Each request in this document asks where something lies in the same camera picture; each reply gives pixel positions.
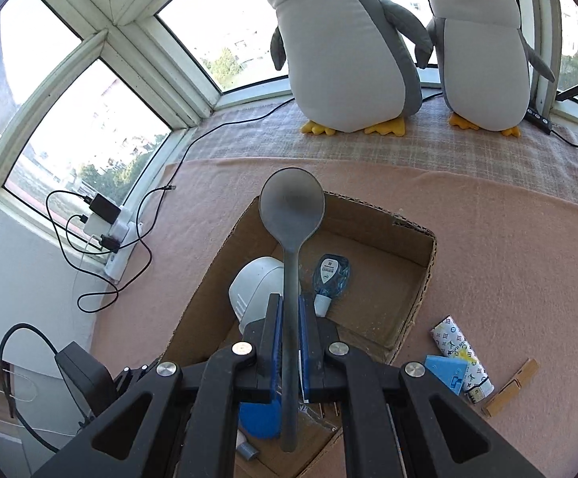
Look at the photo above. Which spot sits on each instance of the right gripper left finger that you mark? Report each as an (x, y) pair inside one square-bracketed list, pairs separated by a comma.
[(181, 424)]

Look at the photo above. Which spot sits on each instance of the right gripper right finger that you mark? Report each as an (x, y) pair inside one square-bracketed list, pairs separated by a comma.
[(398, 422)]

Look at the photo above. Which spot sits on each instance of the blue plastic card piece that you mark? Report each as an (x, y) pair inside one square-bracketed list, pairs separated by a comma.
[(451, 371)]

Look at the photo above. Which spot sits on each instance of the patterned silver lighter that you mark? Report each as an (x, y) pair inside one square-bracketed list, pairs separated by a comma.
[(452, 343)]

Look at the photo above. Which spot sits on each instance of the blue round lid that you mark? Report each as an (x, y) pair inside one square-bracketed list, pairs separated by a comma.
[(261, 421)]

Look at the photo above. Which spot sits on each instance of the wooden clothespin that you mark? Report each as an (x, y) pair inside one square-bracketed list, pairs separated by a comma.
[(522, 378)]

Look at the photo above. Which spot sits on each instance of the white round plug device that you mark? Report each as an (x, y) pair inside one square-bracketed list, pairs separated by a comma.
[(251, 288)]

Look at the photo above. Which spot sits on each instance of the brown cardboard box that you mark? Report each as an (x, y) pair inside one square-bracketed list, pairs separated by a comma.
[(390, 263)]

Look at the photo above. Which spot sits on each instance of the clear blue small bottle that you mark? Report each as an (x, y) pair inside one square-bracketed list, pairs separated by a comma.
[(329, 281)]

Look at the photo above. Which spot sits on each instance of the grey long spoon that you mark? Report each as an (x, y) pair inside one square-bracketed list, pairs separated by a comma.
[(291, 207)]

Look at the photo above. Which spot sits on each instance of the pink tube grey cap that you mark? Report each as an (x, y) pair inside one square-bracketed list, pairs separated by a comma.
[(244, 448)]

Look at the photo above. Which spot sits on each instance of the black plug adapter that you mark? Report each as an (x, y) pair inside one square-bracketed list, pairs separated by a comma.
[(109, 243)]

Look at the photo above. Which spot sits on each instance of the white power strip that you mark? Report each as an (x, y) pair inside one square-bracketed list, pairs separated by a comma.
[(126, 229)]

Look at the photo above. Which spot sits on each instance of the pink felt mat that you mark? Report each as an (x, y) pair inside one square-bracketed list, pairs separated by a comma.
[(506, 270)]

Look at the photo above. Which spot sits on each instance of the checkered cloth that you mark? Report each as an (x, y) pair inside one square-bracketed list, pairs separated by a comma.
[(534, 161)]

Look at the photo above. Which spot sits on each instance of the black inline remote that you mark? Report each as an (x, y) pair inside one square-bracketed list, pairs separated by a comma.
[(538, 120)]

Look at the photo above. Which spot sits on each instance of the small plush penguin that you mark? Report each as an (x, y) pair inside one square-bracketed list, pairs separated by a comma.
[(484, 63)]

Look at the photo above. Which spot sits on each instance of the large plush penguin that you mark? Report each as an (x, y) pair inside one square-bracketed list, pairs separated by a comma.
[(352, 64)]

